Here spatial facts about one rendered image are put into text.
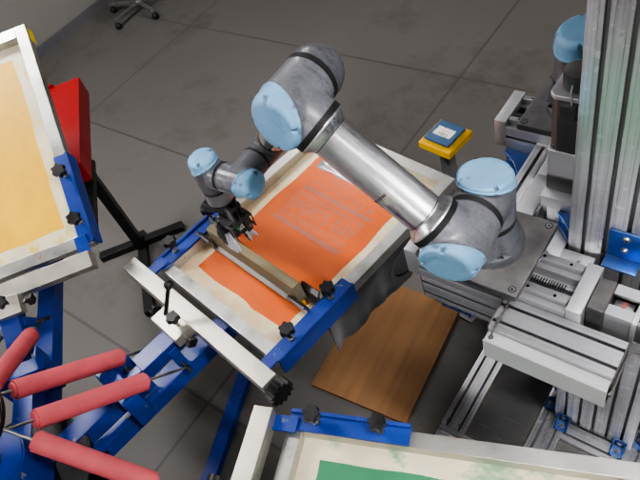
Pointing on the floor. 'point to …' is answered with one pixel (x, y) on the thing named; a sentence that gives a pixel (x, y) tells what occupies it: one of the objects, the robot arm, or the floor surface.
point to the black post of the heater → (139, 240)
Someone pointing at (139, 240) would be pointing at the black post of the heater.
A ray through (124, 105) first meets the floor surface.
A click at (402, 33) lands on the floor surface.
